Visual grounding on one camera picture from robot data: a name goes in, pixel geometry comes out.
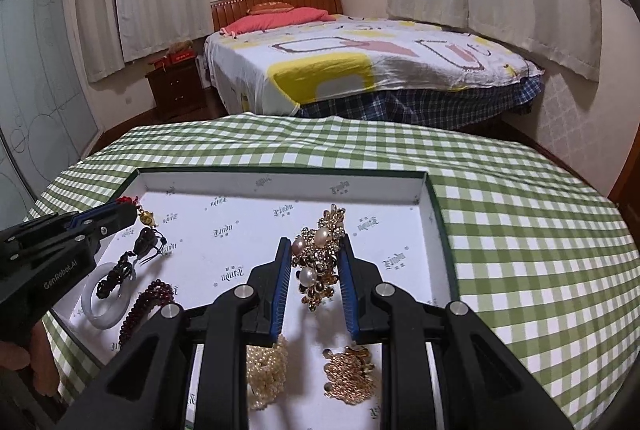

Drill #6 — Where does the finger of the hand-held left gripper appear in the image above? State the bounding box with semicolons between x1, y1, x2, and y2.
64;200;132;229
75;206;140;262

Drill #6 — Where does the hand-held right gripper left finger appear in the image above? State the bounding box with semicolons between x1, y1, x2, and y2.
55;237;293;430

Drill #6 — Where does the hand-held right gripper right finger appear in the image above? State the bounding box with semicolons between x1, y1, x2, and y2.
337;234;576;430

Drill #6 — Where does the dark pendant with cord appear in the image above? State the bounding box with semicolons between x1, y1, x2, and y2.
134;227;177;269

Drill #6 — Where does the red and gold charm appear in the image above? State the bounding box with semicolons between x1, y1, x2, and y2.
116;195;159;227

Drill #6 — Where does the dark beaded pendant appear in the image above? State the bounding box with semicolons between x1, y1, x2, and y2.
94;250;137;301

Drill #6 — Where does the pearl and rhinestone brooch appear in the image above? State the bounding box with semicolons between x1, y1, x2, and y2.
291;205;352;314

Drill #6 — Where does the white jade bangle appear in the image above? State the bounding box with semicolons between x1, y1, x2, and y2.
81;262;137;329

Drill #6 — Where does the gold filigree brooch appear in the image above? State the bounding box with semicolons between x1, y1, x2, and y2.
321;344;376;406

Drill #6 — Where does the dark red bead bracelet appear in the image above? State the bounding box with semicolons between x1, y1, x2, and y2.
116;277;177;354

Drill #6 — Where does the cream pearl bracelet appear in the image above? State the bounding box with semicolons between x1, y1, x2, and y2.
246;333;290;411

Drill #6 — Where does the green shallow cardboard box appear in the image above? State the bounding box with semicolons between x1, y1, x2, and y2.
49;167;464;430

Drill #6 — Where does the person's left hand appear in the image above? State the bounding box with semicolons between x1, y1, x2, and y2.
0;322;59;399

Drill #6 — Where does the frosted glass wardrobe door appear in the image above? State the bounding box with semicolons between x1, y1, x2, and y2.
0;0;102;222

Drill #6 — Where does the dark wooden nightstand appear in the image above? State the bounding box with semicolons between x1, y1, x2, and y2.
144;59;204;121

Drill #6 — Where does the green checkered tablecloth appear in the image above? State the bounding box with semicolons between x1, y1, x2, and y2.
24;113;637;430

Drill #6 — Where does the red gift box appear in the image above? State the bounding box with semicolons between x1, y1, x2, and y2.
152;51;196;72

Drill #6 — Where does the blue plaid bed skirt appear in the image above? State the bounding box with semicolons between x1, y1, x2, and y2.
294;74;544;132

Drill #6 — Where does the patterned white bedsheet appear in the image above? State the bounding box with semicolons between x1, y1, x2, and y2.
203;14;545;117

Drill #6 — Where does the wooden bed headboard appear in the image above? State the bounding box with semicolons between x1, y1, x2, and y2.
209;0;346;32

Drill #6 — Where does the pink pillow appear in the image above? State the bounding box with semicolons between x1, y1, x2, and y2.
219;6;334;36

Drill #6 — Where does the red embroidered cushion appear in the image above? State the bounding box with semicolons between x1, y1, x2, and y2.
247;2;294;16

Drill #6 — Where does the brown wooden door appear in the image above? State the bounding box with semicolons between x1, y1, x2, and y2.
606;154;640;213

